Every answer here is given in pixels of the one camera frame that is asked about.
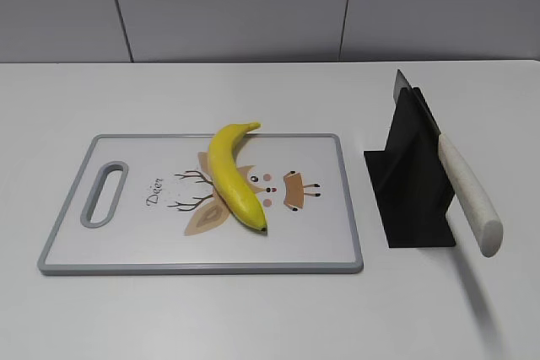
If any yellow plastic banana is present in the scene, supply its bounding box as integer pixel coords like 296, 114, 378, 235
208, 121, 267, 233

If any white-handled kitchen knife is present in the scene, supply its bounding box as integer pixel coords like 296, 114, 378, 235
392, 70, 504, 257

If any white grey-rimmed cutting board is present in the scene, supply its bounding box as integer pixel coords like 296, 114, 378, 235
38, 133, 364, 276

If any black knife stand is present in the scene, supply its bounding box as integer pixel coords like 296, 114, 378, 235
364, 88, 456, 248

